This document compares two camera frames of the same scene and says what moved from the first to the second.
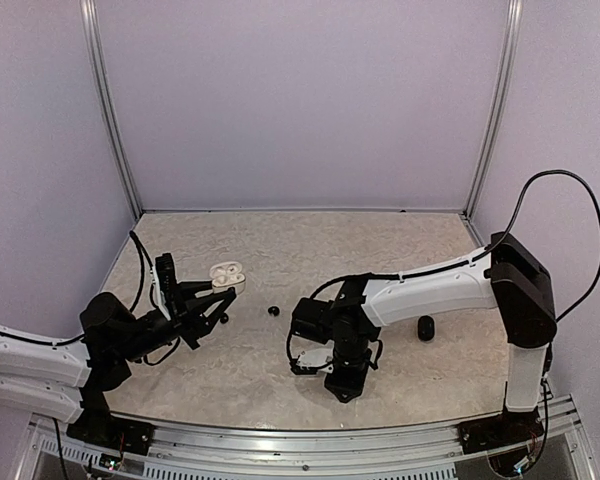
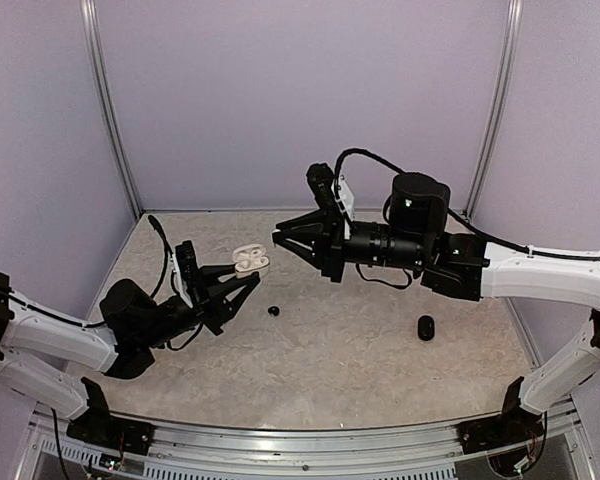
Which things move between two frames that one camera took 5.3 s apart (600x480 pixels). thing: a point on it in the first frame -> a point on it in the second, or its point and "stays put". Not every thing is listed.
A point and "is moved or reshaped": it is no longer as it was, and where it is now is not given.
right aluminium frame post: [514, 27] stays put
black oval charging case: [426, 328] stays put
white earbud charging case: [227, 275] is moved or reshaped
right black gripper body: [356, 369] -> [333, 243]
